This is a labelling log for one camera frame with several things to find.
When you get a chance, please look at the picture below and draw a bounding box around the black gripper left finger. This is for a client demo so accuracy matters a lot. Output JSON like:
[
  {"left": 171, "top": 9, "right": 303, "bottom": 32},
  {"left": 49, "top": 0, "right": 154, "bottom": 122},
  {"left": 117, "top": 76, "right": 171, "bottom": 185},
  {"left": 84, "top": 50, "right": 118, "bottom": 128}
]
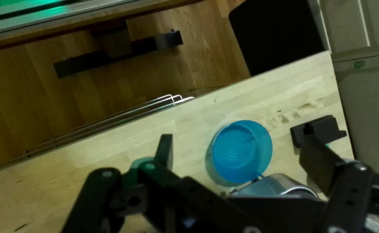
[{"left": 61, "top": 133, "right": 242, "bottom": 233}]

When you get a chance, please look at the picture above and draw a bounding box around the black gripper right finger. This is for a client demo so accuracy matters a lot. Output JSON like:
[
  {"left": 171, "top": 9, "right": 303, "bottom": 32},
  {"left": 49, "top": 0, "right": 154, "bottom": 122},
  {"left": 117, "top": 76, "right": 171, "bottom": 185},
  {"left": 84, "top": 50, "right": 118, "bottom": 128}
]
[{"left": 290, "top": 115, "right": 379, "bottom": 233}]

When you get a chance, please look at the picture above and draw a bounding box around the blue plastic bowl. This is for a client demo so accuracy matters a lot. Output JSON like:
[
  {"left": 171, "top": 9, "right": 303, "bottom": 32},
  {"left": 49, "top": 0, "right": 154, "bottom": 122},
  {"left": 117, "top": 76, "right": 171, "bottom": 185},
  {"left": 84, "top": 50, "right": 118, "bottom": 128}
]
[{"left": 205, "top": 119, "right": 274, "bottom": 188}]

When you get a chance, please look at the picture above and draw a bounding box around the white base cabinet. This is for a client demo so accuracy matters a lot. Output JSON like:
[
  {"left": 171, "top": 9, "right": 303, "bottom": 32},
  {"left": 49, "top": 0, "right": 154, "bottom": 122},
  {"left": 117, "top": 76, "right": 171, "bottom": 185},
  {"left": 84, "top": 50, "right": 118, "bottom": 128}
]
[{"left": 318, "top": 0, "right": 379, "bottom": 179}]

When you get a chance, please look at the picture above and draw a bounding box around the black box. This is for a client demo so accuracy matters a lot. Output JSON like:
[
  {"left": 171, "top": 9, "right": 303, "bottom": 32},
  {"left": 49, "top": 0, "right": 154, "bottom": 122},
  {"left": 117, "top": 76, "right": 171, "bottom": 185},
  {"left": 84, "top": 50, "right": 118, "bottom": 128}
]
[{"left": 227, "top": 0, "right": 329, "bottom": 78}]

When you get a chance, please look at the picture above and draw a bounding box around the metal drawer handle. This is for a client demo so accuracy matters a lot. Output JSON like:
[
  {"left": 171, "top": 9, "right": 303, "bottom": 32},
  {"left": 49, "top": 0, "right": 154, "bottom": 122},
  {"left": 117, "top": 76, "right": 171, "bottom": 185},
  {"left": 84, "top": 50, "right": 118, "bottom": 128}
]
[
  {"left": 50, "top": 96, "right": 196, "bottom": 146},
  {"left": 24, "top": 93, "right": 185, "bottom": 153}
]

